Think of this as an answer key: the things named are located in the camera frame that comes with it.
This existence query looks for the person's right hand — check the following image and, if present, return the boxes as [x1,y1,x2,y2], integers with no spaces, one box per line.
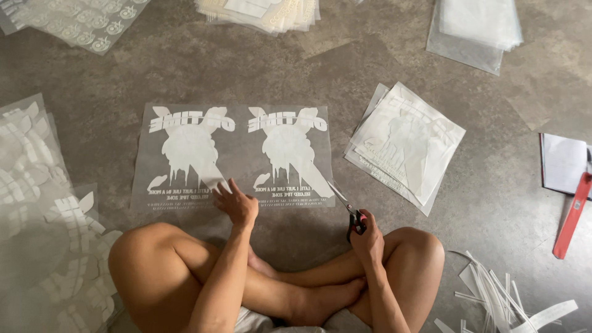
[350,209,385,267]

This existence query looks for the person's left hand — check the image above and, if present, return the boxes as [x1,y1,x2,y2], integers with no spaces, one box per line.
[212,178,260,229]

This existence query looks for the black red handled scissors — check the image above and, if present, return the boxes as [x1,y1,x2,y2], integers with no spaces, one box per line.
[327,179,368,244]

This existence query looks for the clear film sheet white prints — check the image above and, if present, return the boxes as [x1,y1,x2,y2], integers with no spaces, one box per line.
[130,103,336,214]

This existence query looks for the stack of cut print sheets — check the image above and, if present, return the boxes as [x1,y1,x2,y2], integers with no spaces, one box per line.
[343,82,467,217]

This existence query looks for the white shorts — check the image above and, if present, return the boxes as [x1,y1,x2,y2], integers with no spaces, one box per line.
[233,306,373,333]

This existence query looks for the person's legs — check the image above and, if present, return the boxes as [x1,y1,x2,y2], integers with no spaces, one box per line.
[108,222,446,333]

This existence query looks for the heap of white film trimmings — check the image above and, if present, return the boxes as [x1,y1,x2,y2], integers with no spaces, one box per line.
[433,250,580,333]

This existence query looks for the red utility knife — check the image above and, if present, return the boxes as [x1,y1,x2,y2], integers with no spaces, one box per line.
[552,171,592,260]

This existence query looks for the open white notebook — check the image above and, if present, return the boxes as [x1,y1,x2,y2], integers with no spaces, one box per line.
[539,133,592,200]

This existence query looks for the pile of blank clear films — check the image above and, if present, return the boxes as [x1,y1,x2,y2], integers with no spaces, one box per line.
[425,0,524,76]

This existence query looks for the pile of cream lettered transfers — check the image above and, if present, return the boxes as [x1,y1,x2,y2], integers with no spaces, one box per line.
[194,0,322,37]

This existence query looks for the heap of uncut print films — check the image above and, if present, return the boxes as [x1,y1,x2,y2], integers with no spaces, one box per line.
[0,93,125,333]

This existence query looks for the film sheet with round prints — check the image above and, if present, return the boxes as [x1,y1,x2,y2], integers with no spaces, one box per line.
[0,0,151,56]

